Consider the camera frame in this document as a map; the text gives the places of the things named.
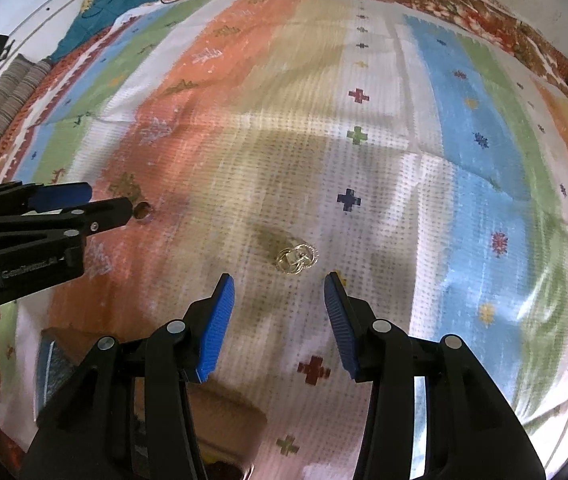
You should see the metal jewelry box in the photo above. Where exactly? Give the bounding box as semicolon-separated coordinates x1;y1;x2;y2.
34;327;94;417

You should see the grey striped pillow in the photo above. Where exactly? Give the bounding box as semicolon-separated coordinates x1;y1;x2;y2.
0;54;52;139

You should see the colourful striped bed cover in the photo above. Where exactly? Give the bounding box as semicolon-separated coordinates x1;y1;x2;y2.
0;0;568;480

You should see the small gold rings cluster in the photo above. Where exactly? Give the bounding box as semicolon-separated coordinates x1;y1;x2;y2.
275;243;319;275

